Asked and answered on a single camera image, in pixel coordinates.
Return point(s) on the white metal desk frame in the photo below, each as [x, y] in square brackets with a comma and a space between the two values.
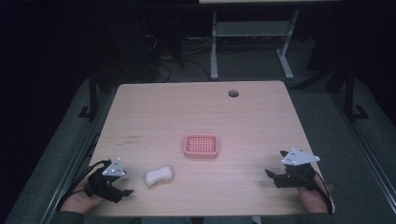
[249, 28]

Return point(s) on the white soap bar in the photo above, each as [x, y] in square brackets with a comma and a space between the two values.
[158, 175]

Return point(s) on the person's left hand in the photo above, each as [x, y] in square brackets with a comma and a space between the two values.
[77, 200]

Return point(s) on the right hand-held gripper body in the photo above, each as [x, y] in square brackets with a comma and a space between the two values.
[295, 179]

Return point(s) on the grey metal rail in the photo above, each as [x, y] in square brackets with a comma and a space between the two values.
[364, 149]
[70, 174]

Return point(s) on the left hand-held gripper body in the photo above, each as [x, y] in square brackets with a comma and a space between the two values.
[104, 186]

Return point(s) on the pink soap dish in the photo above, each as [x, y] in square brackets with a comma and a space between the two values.
[201, 146]

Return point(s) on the person's right hand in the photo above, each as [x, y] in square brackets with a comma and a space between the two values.
[314, 200]

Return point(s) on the black metal stand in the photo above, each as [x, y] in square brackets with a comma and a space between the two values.
[92, 99]
[350, 96]

